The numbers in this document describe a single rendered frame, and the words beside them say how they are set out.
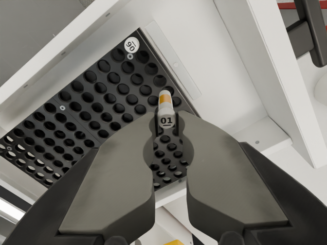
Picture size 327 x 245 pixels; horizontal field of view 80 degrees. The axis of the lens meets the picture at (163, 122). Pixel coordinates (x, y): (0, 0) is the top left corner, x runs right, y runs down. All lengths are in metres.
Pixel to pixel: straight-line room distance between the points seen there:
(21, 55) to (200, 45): 0.36
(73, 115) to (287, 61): 0.21
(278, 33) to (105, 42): 0.18
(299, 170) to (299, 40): 0.39
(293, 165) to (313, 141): 0.29
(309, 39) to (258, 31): 0.05
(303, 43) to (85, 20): 0.19
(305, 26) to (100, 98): 0.20
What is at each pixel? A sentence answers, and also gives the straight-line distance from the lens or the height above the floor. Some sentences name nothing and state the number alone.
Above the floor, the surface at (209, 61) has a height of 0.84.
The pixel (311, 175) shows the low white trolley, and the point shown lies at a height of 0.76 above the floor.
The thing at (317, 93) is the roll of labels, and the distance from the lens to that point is 0.44.
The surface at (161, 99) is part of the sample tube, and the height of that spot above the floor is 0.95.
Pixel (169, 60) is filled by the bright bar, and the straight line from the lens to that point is 0.25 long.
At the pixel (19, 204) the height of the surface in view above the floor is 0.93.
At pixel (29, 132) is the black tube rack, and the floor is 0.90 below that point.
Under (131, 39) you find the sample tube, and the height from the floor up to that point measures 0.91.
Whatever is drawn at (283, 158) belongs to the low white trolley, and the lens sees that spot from 0.51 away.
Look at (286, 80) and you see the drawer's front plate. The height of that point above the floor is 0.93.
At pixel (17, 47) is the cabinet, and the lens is 0.50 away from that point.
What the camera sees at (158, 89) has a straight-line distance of 0.20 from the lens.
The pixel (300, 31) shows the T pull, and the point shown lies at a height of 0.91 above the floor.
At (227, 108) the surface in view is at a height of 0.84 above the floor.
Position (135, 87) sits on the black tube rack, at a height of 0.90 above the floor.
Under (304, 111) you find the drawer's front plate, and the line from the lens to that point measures 0.23.
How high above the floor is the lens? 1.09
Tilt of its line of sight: 60 degrees down
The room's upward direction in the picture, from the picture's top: 178 degrees clockwise
